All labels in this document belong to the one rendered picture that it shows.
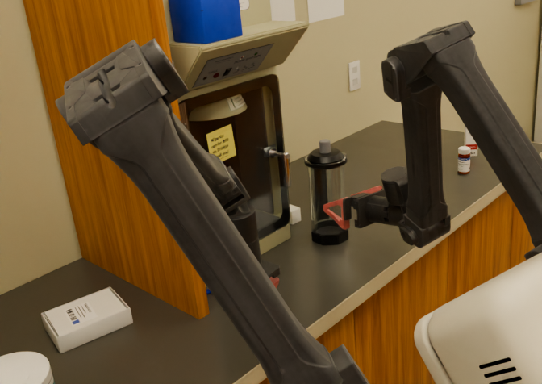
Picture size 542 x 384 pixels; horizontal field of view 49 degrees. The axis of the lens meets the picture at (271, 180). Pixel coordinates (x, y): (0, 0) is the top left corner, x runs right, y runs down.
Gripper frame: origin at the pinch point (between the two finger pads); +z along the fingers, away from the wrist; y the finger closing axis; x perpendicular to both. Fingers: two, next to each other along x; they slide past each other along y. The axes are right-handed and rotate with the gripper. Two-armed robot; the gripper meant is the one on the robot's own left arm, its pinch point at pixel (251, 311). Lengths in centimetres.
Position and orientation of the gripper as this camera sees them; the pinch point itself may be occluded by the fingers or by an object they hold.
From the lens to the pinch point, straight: 105.7
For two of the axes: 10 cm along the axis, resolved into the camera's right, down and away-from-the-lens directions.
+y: -7.7, -1.8, 6.1
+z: 1.0, 9.1, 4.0
